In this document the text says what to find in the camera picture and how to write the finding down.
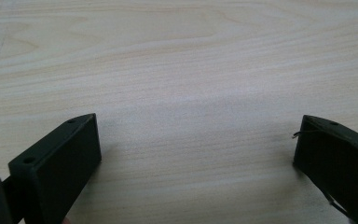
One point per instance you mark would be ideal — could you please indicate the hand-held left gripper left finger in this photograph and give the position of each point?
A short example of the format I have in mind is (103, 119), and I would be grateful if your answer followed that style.
(56, 168)

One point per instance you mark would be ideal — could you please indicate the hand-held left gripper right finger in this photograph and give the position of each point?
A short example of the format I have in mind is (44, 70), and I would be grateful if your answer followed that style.
(338, 158)

